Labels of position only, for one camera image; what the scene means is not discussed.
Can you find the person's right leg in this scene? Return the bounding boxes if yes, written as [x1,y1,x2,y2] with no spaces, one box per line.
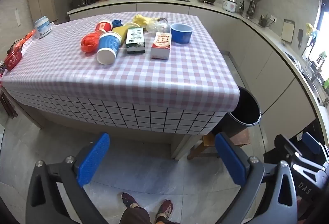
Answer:
[155,216,181,224]

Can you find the person's left leg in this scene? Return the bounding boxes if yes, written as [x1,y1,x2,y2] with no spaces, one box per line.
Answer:
[119,207,151,224]

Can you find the blue hanging cloth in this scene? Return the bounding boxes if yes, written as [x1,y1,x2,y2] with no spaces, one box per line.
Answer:
[307,30,319,47]

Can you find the white rice cooker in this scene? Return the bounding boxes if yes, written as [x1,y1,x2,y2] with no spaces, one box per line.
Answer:
[222,0,237,13]

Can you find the red plastic bag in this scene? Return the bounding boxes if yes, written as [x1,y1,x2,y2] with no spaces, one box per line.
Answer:
[81,30,106,54]

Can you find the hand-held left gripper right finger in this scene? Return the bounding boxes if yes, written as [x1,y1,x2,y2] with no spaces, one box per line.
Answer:
[213,132,299,224]

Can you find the blue paper cup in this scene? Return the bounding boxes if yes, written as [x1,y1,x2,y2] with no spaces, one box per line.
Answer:
[96,31,122,65]

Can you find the red basket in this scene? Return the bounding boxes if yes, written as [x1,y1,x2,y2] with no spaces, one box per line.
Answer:
[3,49,24,72]

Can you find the red paper cup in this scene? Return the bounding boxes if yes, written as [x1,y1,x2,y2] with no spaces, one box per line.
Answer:
[95,20,114,33]

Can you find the person's right shoe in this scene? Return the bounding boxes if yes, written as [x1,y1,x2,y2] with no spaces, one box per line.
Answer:
[156,200,173,218]

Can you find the white grid tablecloth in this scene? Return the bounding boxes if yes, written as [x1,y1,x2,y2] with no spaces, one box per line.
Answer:
[5,89,228,136]

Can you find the white table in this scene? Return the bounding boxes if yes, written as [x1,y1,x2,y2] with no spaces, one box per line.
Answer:
[171,134,204,161]

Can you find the white and blue box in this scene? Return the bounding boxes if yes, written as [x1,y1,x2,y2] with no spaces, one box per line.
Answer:
[34,16,53,39]

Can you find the red and white carton box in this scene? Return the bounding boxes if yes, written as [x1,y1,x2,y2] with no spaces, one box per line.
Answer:
[150,32,172,60]

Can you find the clear plastic bag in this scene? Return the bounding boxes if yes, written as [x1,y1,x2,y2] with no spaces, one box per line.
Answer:
[146,18,171,35]

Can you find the grey cutting board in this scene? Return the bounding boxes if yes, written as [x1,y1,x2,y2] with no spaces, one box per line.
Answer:
[280,19,295,44]

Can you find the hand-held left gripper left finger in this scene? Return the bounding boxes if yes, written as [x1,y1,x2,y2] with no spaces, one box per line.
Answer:
[25,132,111,224]

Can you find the wooden stool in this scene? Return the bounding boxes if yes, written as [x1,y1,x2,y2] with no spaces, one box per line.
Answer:
[188,127,251,160]

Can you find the dark grey bin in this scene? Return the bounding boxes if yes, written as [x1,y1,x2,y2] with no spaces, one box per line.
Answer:
[211,87,262,139]

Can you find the person's leg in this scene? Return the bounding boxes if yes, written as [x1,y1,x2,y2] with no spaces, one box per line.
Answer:
[155,216,181,224]
[119,207,151,224]

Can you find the blue bowl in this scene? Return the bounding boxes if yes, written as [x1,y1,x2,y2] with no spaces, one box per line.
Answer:
[170,23,194,44]

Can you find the papers on counter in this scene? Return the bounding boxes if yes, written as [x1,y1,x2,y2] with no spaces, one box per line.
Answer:
[284,51,306,67]

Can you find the steel sink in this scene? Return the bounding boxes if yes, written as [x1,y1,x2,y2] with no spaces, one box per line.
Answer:
[303,60,329,107]

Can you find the yellow cloth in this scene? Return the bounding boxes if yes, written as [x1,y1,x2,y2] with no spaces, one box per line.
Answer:
[132,14,157,32]

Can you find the dark wooden chair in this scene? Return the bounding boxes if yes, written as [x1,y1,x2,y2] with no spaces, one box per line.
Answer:
[0,85,19,120]

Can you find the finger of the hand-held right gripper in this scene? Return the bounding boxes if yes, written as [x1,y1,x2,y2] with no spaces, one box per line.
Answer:
[303,132,329,157]
[274,134,303,163]

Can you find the sink faucet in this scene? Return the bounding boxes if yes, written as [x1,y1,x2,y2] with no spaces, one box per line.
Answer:
[315,51,326,68]

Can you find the knife holder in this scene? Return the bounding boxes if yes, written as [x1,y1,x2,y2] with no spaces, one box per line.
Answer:
[246,0,257,18]

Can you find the green carton box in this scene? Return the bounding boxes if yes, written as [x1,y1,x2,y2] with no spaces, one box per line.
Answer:
[126,27,146,54]

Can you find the window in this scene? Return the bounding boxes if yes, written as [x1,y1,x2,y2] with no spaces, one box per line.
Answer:
[302,0,329,86]

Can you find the dark utensil cup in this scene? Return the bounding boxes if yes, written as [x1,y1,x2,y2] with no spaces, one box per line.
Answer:
[258,14,270,28]

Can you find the orange plastic wrapper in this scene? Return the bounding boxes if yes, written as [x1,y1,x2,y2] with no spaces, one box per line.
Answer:
[25,30,37,43]

